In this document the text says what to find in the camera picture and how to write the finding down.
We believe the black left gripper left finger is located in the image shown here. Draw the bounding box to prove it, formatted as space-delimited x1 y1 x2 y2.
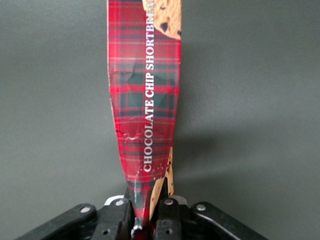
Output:
93 194 135 240

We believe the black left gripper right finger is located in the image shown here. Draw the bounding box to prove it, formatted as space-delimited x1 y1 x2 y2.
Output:
151 193 187 240

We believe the red tartan cookie box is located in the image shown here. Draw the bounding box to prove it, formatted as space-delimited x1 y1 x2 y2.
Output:
106 0 183 232

